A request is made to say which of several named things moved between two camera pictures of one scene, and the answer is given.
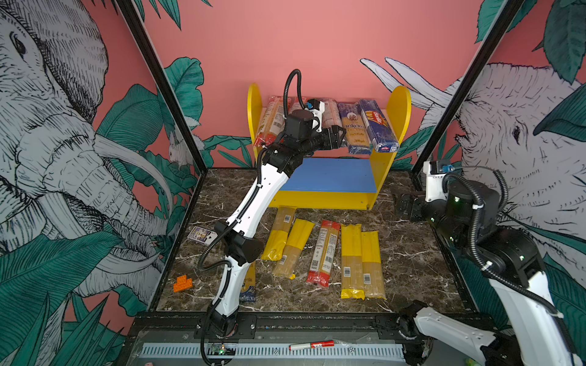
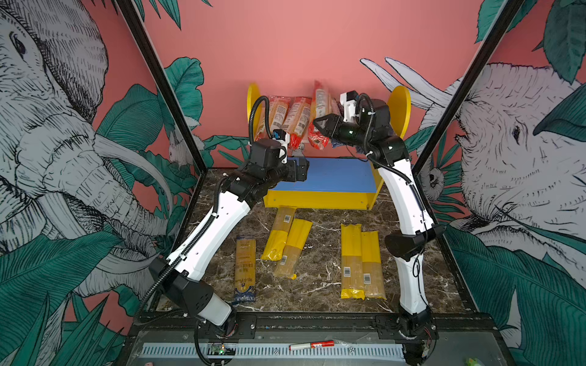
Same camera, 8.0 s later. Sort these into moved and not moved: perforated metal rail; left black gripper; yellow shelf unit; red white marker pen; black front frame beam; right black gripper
Moved: left black gripper; right black gripper
Not moved: red white marker pen; black front frame beam; yellow shelf unit; perforated metal rail
